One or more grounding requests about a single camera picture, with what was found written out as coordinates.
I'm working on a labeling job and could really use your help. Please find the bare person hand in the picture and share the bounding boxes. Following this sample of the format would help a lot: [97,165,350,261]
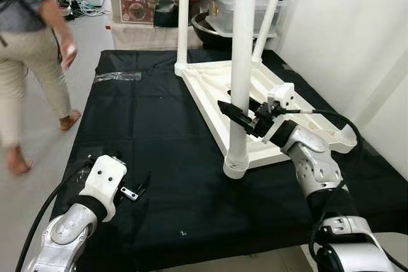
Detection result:
[59,41,78,69]

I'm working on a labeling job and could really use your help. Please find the black table cloth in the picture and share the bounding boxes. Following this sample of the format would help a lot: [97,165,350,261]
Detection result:
[50,48,408,271]

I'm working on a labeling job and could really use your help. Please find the clear crumpled tape strip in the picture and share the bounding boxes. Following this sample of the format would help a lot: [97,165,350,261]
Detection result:
[94,71,142,83]

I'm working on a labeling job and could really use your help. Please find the black wok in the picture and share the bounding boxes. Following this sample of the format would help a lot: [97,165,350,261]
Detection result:
[191,12,256,48]

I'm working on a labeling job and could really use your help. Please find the clear plastic lidded container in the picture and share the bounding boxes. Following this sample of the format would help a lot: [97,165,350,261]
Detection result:
[205,0,281,34]

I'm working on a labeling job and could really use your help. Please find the beige cloth covered bench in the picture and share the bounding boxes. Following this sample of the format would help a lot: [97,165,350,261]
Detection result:
[105,22,195,50]

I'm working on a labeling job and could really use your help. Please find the barefoot person in beige trousers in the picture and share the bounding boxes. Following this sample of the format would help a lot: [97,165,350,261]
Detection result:
[0,0,82,176]

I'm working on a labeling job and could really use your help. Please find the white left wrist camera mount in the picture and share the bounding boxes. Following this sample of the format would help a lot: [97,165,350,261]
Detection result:
[78,154,128,223]

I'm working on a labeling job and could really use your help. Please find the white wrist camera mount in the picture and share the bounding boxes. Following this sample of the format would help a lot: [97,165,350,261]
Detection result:
[78,154,128,223]
[263,83,297,145]

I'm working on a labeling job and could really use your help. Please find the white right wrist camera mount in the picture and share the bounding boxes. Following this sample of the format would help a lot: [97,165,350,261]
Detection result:
[263,83,297,145]

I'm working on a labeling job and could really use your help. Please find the tangled floor cable bundle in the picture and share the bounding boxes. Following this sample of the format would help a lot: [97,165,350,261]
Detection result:
[73,0,109,17]

